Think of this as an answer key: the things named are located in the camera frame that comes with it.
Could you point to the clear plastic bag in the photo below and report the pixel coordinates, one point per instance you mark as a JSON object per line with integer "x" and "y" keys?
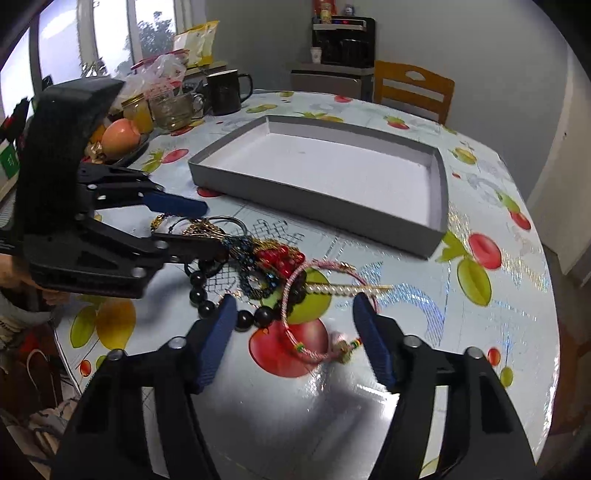
{"x": 163, "y": 77}

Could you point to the black ceramic mug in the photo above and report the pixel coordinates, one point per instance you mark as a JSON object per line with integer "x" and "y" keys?
{"x": 224, "y": 91}

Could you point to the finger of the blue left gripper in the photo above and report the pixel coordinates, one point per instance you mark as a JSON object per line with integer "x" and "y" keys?
{"x": 174, "y": 205}

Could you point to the black water dispenser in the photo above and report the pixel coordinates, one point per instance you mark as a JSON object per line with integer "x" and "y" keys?
{"x": 347, "y": 41}

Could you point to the gold and silver bangles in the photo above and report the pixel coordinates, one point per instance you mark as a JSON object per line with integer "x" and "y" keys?
{"x": 211, "y": 227}

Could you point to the red snack packet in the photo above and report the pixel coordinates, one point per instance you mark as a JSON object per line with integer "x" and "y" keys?
{"x": 324, "y": 10}

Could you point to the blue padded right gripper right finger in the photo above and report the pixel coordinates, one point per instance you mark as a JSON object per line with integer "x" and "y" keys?
{"x": 483, "y": 436}

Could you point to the yellow snack bag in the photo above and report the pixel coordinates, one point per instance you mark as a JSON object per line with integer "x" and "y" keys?
{"x": 197, "y": 44}

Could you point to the white pearl hair clip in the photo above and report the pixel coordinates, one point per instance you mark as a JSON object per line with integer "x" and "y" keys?
{"x": 346, "y": 290}

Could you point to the person's left hand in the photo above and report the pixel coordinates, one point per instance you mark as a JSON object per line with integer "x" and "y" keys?
{"x": 14, "y": 276}

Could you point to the white paper cup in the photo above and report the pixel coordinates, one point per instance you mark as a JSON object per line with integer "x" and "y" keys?
{"x": 316, "y": 55}

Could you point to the fruit print tablecloth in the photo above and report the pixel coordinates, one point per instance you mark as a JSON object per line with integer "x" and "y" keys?
{"x": 295, "y": 396}

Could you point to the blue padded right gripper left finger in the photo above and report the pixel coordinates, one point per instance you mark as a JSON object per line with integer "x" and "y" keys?
{"x": 105, "y": 438}

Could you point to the dark fruit plate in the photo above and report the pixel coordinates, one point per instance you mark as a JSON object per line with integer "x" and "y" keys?
{"x": 125, "y": 160}

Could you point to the orange apple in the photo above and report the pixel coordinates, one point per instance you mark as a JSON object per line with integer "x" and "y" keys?
{"x": 120, "y": 138}

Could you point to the glass teacup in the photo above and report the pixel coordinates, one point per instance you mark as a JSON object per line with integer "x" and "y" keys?
{"x": 177, "y": 111}

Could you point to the honey glass jar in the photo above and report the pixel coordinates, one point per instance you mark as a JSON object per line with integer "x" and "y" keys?
{"x": 136, "y": 109}

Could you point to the wooden chair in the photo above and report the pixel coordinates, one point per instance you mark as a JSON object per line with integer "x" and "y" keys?
{"x": 414, "y": 86}

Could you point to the grey shallow cardboard tray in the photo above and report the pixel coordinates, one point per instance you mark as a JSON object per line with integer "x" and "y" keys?
{"x": 384, "y": 187}

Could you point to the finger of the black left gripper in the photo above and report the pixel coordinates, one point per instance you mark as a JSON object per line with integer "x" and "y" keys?
{"x": 184, "y": 249}

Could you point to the grey low cabinet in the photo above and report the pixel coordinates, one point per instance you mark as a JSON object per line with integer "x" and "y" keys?
{"x": 357, "y": 83}

